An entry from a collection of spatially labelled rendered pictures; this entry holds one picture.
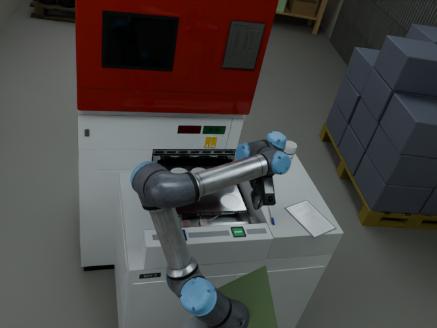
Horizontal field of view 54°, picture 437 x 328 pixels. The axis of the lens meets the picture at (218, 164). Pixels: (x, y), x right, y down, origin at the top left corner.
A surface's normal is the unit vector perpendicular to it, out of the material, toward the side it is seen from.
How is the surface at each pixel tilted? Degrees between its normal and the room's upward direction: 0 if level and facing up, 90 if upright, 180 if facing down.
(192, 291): 41
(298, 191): 0
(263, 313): 45
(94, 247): 90
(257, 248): 90
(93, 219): 90
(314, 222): 0
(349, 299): 0
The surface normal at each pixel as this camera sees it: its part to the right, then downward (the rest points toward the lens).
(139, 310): 0.24, 0.62
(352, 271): 0.18, -0.78
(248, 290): -0.57, -0.62
